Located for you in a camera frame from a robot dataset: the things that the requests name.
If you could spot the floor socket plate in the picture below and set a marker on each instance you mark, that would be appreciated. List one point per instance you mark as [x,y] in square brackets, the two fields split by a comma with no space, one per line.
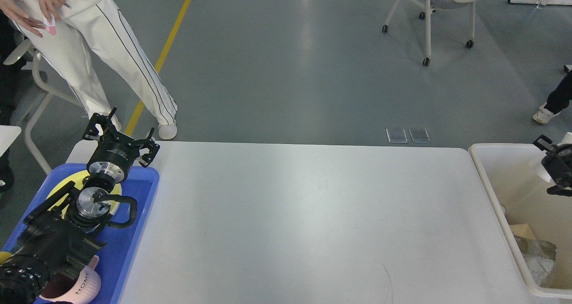
[419,135]
[396,135]

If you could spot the pink white marker pen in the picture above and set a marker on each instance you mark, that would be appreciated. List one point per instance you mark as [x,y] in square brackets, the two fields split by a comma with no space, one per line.
[49,23]

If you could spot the foil wrapper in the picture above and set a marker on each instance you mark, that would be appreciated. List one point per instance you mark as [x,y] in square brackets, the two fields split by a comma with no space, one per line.
[540,258]

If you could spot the white side table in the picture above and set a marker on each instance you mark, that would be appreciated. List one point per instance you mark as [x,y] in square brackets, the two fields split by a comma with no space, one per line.
[8,135]

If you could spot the pink mug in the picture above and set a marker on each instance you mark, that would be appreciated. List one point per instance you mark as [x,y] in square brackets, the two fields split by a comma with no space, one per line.
[81,290]

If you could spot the person in white trousers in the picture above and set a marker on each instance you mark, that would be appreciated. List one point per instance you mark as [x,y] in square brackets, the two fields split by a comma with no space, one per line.
[94,26]

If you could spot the white chair at left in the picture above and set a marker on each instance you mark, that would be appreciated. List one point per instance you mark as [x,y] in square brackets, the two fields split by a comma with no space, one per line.
[32,102]

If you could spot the black jacket on chair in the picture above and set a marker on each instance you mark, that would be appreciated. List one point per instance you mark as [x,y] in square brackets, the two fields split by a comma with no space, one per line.
[8,73]

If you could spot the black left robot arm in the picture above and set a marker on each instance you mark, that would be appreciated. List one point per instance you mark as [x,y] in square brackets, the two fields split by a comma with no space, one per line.
[60,235]

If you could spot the person in dark trousers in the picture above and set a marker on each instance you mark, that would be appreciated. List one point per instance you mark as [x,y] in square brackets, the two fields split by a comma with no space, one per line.
[558,100]

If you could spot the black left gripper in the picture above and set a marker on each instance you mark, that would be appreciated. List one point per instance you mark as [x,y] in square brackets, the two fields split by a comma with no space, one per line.
[111,157]

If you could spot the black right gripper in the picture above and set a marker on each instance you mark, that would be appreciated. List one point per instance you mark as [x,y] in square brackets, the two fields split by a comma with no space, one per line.
[558,164]

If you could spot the blue plastic tray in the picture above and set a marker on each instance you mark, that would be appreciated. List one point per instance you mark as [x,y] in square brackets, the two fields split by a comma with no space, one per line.
[117,257]

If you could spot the white plastic bin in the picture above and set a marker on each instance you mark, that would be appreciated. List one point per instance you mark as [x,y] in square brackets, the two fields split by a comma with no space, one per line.
[518,196]

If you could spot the yellow plastic plate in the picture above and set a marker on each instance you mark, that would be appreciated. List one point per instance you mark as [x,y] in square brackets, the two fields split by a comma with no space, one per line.
[78,178]

